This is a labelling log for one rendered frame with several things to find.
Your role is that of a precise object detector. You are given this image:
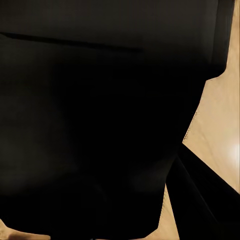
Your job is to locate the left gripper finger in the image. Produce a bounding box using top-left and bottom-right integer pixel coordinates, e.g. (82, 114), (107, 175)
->
(166, 143), (240, 240)

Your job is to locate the digital camera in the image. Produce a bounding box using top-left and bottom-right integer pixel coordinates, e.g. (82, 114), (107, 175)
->
(0, 0), (235, 240)

